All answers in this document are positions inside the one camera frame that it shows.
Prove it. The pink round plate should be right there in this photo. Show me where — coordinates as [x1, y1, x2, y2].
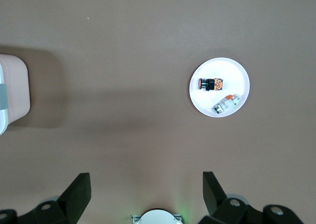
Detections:
[189, 57, 251, 118]

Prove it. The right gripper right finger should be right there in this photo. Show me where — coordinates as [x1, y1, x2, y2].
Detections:
[198, 171, 263, 224]

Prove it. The white green push-button switch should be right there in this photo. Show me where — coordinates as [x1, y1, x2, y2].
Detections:
[213, 93, 241, 115]

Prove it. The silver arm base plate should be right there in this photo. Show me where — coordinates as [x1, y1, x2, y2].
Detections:
[130, 213, 185, 224]

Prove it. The orange black push-button switch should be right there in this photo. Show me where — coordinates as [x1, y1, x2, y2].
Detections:
[197, 77, 225, 92]

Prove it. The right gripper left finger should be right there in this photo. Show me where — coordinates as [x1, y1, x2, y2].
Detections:
[32, 172, 92, 224]

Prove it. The white lidded storage box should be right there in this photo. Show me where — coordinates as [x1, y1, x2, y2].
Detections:
[0, 53, 31, 136]

